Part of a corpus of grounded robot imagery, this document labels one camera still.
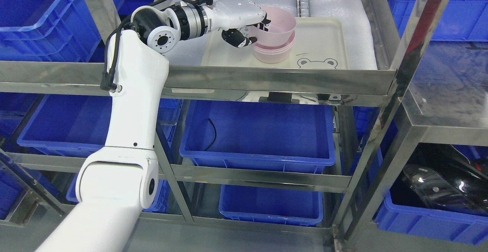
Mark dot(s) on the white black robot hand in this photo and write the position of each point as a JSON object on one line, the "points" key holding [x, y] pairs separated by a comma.
{"points": [[230, 16]]}

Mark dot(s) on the pink plastic bowl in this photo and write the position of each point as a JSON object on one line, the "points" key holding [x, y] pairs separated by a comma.
{"points": [[280, 29]]}

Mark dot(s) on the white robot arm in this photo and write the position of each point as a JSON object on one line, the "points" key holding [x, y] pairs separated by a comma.
{"points": [[120, 180]]}

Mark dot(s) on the blue bin under shelf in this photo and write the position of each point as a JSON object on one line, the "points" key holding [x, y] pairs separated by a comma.
{"points": [[259, 136]]}

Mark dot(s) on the steel shelf rack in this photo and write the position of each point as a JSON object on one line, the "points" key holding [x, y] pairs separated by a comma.
{"points": [[386, 88]]}

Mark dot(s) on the cream plastic tray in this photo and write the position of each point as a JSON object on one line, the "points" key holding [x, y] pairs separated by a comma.
{"points": [[315, 43]]}

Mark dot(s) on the blue bin bottom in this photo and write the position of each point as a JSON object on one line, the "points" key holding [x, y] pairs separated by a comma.
{"points": [[271, 205]]}

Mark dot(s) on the black helmet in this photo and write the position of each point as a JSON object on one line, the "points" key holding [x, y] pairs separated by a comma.
{"points": [[445, 177]]}

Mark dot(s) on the blue lower bin with helmet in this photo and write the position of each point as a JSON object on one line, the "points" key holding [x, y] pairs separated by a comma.
{"points": [[428, 223]]}

